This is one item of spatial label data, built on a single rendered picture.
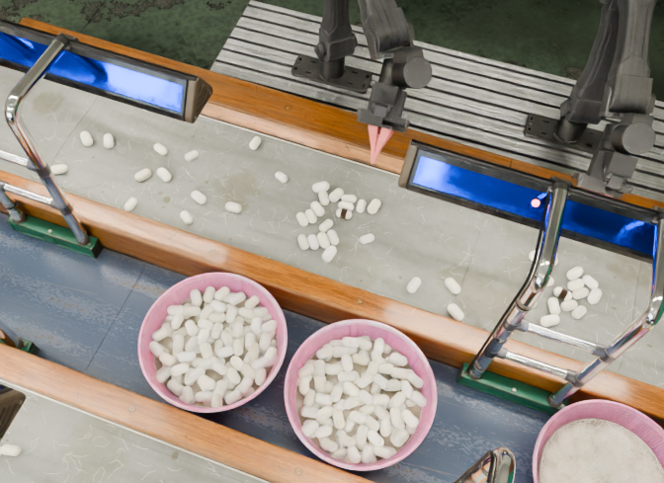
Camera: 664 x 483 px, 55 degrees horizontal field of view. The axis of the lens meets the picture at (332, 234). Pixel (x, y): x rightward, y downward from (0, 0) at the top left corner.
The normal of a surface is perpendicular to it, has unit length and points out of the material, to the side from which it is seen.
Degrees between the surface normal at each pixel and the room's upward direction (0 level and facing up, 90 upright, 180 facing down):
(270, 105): 0
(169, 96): 58
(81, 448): 0
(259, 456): 0
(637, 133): 41
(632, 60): 26
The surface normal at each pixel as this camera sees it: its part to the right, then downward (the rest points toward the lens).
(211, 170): 0.04, -0.51
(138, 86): -0.26, 0.40
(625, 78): -0.04, -0.08
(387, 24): 0.20, -0.15
